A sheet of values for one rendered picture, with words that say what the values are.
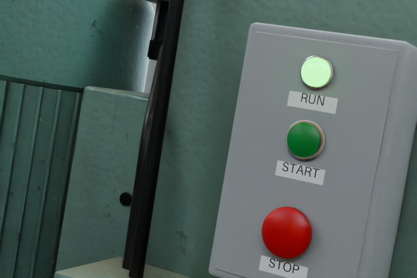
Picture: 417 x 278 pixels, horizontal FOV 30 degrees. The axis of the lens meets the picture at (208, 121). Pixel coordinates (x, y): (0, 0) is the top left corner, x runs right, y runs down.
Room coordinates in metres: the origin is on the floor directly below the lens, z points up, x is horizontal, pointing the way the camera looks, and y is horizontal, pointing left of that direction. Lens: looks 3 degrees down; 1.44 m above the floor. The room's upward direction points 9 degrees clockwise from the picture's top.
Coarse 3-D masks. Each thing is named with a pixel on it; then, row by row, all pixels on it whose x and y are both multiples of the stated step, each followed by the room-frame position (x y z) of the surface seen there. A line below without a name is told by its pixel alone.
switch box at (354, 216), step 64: (256, 64) 0.47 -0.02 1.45; (384, 64) 0.44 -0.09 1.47; (256, 128) 0.47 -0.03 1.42; (384, 128) 0.44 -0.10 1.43; (256, 192) 0.47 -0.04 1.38; (320, 192) 0.45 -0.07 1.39; (384, 192) 0.44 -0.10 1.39; (256, 256) 0.46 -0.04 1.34; (320, 256) 0.45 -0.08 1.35; (384, 256) 0.46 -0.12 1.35
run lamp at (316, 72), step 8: (312, 56) 0.46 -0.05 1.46; (320, 56) 0.45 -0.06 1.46; (304, 64) 0.45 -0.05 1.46; (312, 64) 0.45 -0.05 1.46; (320, 64) 0.45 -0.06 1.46; (328, 64) 0.45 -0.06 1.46; (304, 72) 0.45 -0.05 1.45; (312, 72) 0.45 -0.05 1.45; (320, 72) 0.45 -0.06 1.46; (328, 72) 0.45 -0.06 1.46; (304, 80) 0.45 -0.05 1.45; (312, 80) 0.45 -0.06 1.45; (320, 80) 0.45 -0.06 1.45; (328, 80) 0.45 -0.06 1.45; (312, 88) 0.45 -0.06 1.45; (320, 88) 0.45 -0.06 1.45
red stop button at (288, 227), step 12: (276, 216) 0.45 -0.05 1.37; (288, 216) 0.45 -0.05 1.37; (300, 216) 0.45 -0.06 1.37; (264, 228) 0.45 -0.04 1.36; (276, 228) 0.45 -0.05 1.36; (288, 228) 0.45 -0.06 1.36; (300, 228) 0.44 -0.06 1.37; (264, 240) 0.45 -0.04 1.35; (276, 240) 0.45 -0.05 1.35; (288, 240) 0.44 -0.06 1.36; (300, 240) 0.44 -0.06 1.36; (276, 252) 0.45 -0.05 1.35; (288, 252) 0.45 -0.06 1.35; (300, 252) 0.44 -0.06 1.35
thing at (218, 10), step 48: (192, 0) 0.57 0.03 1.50; (240, 0) 0.55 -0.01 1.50; (288, 0) 0.53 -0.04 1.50; (336, 0) 0.52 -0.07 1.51; (384, 0) 0.50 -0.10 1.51; (192, 48) 0.56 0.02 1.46; (240, 48) 0.55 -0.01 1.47; (192, 96) 0.56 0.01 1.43; (192, 144) 0.56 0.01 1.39; (192, 192) 0.55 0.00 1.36; (192, 240) 0.55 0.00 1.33
